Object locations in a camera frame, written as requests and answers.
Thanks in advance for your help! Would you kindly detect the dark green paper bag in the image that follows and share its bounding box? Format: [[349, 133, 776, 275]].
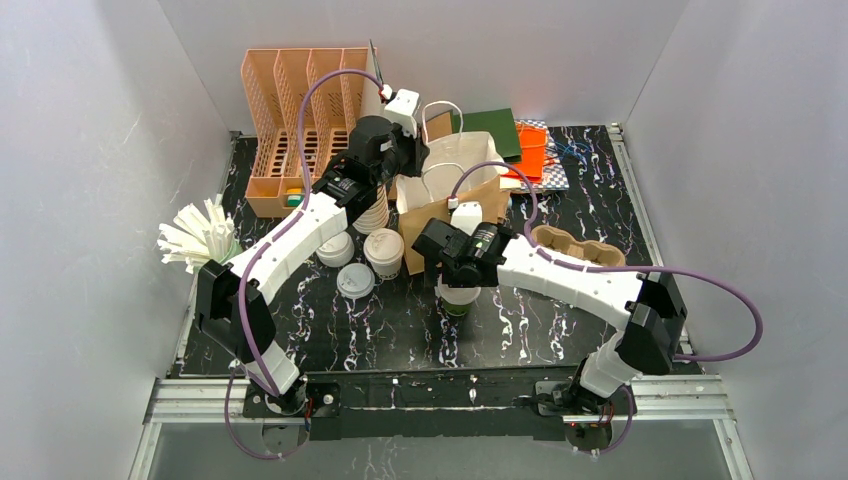
[[425, 108, 521, 163]]

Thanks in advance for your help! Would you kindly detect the tan paper bag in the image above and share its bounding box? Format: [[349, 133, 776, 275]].
[[396, 113, 509, 275]]

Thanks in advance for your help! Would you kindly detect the single white lid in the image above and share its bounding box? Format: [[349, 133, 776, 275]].
[[363, 228, 405, 264]]

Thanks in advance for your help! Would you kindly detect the loose white lid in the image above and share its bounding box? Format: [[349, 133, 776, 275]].
[[336, 263, 376, 300]]

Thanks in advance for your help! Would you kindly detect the white folder in organizer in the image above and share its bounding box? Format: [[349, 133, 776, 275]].
[[360, 40, 384, 117]]

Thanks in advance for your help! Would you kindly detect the green paper cup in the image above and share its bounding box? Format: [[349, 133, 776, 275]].
[[436, 278, 481, 317]]

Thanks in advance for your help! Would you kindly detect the orange paper bag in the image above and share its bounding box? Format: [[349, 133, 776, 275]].
[[514, 122, 548, 182]]

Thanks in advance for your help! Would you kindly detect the green yellow small item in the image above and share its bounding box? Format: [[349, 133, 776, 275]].
[[284, 188, 305, 208]]

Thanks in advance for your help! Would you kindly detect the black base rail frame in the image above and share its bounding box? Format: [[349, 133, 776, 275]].
[[145, 365, 752, 479]]

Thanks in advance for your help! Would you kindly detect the stack of paper cups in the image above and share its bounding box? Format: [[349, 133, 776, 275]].
[[353, 186, 389, 235]]

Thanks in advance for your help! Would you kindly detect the single paper cup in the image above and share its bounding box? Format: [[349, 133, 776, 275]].
[[363, 228, 405, 280]]

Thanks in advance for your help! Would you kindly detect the pink desk file organizer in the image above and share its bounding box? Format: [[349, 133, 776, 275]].
[[241, 47, 368, 218]]

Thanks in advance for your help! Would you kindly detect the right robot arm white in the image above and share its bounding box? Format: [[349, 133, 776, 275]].
[[412, 219, 687, 403]]

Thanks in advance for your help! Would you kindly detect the cardboard two-cup carrier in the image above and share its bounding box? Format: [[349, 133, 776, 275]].
[[531, 225, 626, 267]]

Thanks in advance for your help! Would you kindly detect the white wrapped straws bundle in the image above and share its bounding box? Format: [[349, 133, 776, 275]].
[[156, 194, 239, 273]]

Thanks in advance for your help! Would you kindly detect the stack of white lids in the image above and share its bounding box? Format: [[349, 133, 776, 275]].
[[316, 231, 355, 268]]

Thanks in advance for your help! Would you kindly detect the green cup holder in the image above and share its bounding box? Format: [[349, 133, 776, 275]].
[[220, 241, 243, 263]]

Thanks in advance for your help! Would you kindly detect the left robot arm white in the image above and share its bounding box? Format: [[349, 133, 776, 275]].
[[194, 114, 429, 413]]

